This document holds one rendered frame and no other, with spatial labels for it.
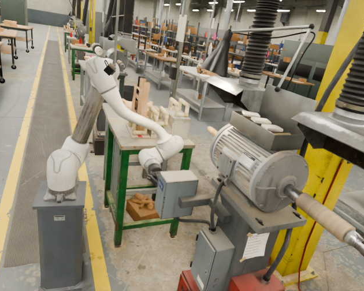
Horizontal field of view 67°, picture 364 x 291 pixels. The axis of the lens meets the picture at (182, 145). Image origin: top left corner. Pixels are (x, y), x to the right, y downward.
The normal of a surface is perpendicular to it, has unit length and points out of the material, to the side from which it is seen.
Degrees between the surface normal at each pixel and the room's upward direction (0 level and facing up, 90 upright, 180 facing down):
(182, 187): 90
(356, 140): 38
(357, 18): 90
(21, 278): 0
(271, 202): 97
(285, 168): 82
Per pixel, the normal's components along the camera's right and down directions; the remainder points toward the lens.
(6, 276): 0.15, -0.91
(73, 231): 0.26, 0.41
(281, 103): -0.91, 0.02
